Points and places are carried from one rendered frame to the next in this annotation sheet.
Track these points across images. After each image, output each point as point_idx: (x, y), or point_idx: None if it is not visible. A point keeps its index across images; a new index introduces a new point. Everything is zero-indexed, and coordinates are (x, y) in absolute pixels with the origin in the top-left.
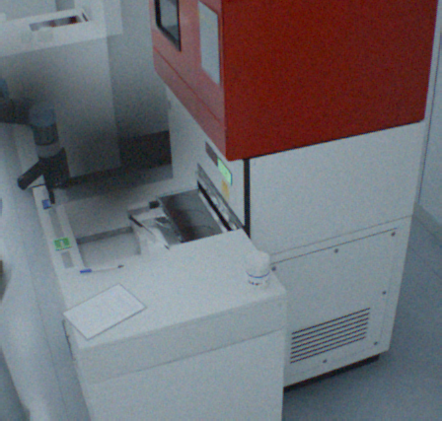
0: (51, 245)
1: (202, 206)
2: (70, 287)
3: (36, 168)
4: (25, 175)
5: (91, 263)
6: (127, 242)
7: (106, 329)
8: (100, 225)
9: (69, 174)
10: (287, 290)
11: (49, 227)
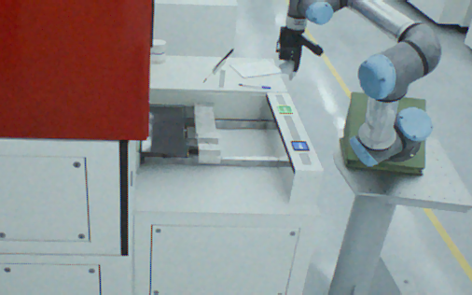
0: (294, 111)
1: (150, 133)
2: (277, 83)
3: (306, 37)
4: (316, 45)
5: (259, 145)
6: (224, 154)
7: (256, 61)
8: (247, 176)
9: (277, 40)
10: None
11: (298, 125)
